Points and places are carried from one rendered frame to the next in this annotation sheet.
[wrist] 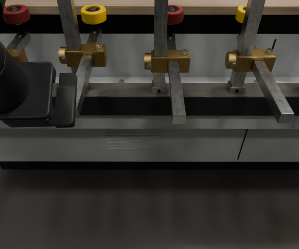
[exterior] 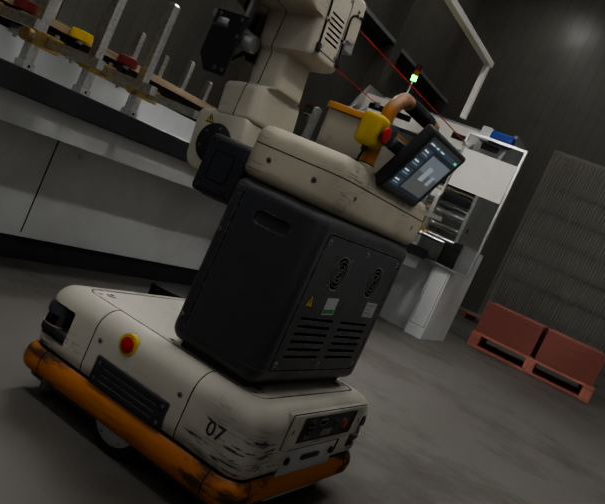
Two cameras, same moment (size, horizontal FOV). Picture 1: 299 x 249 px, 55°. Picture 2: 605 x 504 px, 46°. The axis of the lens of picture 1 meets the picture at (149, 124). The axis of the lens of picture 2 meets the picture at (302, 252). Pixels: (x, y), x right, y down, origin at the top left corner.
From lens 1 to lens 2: 2.01 m
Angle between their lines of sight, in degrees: 67
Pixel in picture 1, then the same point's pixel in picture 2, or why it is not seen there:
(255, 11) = (112, 23)
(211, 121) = (52, 126)
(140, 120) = not seen: outside the picture
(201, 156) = not seen: outside the picture
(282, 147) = (68, 220)
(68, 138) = not seen: outside the picture
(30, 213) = not seen: outside the picture
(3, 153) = not seen: outside the picture
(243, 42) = (100, 46)
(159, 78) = (32, 53)
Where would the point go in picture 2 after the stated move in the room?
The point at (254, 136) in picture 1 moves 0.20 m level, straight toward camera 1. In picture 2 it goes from (46, 194) to (57, 206)
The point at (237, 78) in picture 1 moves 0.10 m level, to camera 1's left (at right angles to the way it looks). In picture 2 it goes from (88, 80) to (66, 69)
